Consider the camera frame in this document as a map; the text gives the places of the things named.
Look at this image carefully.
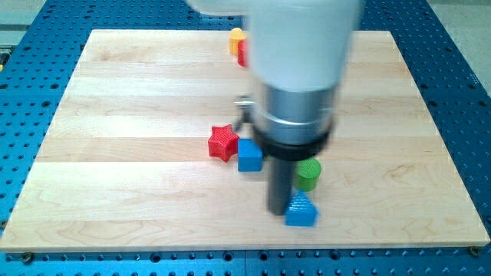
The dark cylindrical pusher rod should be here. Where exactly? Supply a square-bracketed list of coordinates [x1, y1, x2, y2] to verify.
[267, 158, 296, 215]

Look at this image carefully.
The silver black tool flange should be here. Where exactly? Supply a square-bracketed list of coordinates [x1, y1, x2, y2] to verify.
[233, 82, 334, 161]

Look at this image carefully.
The blue triangle block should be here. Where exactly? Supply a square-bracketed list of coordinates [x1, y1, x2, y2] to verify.
[285, 191, 318, 227]

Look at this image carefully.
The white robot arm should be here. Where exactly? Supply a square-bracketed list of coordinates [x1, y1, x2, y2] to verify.
[186, 0, 364, 215]

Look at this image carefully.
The wooden board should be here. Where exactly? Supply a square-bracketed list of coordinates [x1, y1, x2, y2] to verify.
[1, 30, 489, 253]

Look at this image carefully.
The green cylinder block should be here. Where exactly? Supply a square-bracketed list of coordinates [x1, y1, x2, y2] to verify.
[294, 158, 321, 192]

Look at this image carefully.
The blue cube block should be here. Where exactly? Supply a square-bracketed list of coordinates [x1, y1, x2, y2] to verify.
[238, 139, 263, 172]

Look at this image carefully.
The red star block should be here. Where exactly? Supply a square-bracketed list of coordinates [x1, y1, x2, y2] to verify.
[208, 124, 239, 163]

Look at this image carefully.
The red block at top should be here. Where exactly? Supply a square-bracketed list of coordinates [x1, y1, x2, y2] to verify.
[237, 40, 247, 67]

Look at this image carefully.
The yellow block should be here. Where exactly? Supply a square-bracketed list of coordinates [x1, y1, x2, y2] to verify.
[229, 28, 246, 55]

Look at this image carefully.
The blue perforated metal base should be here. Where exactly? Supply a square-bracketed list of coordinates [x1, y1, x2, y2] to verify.
[1, 1, 490, 275]

